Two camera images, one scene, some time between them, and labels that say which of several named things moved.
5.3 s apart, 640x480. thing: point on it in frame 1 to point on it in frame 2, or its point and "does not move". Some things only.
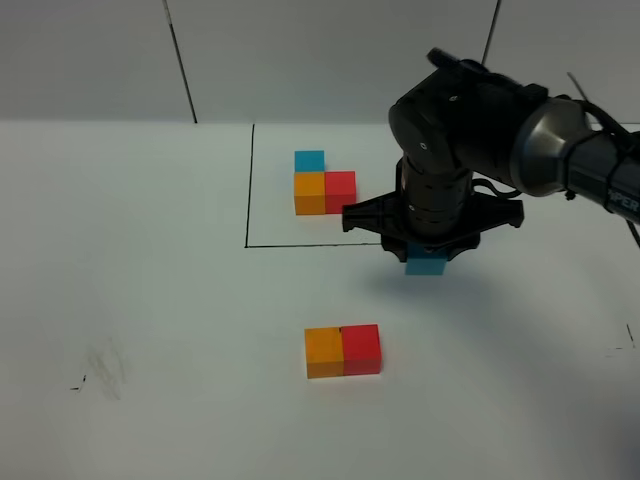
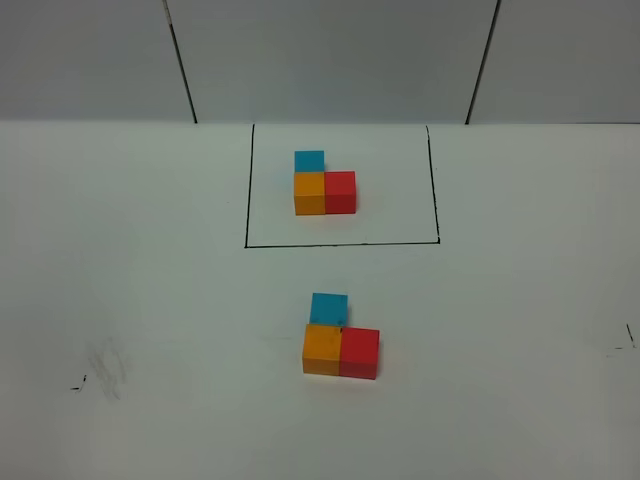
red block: x=362 y=351 does not move
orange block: x=324 y=352 does not move
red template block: x=340 y=190 does not move
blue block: x=425 y=261 to x=329 y=309
